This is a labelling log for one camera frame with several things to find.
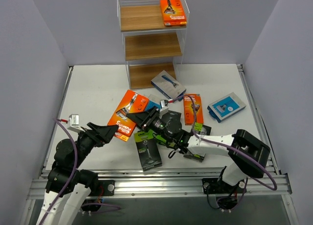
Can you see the grey blue razor box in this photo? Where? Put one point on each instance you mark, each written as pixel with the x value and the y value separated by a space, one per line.
pixel 168 85

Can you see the blue Harry's box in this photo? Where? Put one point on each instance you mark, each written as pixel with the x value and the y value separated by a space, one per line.
pixel 226 107
pixel 154 101

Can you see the black green razor box middle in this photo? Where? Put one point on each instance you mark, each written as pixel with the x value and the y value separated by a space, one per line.
pixel 171 115

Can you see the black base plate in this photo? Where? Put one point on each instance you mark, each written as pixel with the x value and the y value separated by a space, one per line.
pixel 106 188
pixel 217 186

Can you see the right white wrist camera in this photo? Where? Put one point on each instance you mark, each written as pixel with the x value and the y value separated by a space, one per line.
pixel 164 107

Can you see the large orange Fusion5 razor box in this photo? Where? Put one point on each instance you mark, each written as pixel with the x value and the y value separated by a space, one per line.
pixel 131 102

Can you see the orange razor box on shelf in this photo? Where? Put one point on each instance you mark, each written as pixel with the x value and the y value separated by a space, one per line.
pixel 173 13

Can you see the black green razor box front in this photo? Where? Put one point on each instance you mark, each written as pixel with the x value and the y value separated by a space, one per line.
pixel 147 149

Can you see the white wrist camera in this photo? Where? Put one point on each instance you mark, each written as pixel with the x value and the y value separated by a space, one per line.
pixel 73 123
pixel 164 107

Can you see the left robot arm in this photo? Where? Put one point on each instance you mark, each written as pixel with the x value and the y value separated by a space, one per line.
pixel 68 188

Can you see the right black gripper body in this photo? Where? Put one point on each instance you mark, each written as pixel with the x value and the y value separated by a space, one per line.
pixel 149 119

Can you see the narrow orange Fusion5 razor box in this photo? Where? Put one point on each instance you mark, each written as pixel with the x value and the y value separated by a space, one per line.
pixel 192 109

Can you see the white wire wooden shelf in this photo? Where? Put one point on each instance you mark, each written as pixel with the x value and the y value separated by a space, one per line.
pixel 149 45

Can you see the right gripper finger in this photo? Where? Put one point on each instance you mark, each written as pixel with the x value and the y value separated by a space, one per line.
pixel 142 123
pixel 131 116

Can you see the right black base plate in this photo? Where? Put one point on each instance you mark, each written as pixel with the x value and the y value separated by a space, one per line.
pixel 217 186

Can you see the black green razor box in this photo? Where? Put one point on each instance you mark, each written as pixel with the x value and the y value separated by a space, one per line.
pixel 147 149
pixel 171 115

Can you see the black box with face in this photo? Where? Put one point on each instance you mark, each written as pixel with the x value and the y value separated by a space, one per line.
pixel 200 129

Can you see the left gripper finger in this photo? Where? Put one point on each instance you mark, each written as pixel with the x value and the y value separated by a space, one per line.
pixel 95 127
pixel 102 137

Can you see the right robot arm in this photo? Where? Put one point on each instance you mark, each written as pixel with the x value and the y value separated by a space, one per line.
pixel 249 155

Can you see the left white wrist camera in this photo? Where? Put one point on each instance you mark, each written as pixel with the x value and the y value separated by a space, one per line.
pixel 73 123

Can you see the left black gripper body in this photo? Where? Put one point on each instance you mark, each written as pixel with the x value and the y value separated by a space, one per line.
pixel 92 133

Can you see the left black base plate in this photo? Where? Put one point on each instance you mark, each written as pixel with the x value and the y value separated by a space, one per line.
pixel 106 188

